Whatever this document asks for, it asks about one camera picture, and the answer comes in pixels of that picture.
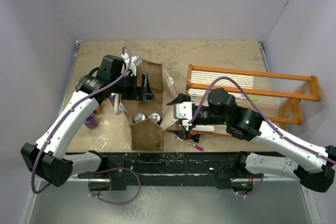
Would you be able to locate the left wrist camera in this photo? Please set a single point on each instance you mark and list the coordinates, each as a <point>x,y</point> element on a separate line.
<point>135,61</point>

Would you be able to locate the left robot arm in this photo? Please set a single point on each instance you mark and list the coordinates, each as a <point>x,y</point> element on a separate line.
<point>47,157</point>

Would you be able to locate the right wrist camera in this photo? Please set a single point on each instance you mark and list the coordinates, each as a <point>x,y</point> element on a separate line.
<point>183,112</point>

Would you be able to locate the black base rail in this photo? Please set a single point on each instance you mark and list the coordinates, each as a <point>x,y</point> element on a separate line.
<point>222,170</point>

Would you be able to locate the wooden shelf rack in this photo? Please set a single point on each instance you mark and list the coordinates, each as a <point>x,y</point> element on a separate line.
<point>279,94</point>

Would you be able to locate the purple fanta can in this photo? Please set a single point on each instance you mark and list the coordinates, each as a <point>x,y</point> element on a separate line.
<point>91,121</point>
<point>139,117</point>
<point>155,117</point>
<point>112,99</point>

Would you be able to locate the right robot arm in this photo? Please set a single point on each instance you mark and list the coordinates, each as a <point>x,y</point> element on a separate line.
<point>310,164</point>

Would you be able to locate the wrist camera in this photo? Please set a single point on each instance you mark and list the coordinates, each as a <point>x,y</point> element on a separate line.
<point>183,112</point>
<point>135,61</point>

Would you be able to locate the pink marker pen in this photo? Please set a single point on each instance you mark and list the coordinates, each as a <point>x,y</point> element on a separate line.
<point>191,144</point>

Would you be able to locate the red black stamp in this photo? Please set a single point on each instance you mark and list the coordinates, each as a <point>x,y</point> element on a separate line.
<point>195,138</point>

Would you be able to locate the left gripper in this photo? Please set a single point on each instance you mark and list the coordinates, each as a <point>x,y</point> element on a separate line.
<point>137,93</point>

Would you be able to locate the white eraser bar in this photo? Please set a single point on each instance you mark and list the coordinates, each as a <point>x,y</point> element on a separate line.
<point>204,128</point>

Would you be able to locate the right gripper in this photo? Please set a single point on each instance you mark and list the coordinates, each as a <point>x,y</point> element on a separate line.
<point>180,98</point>

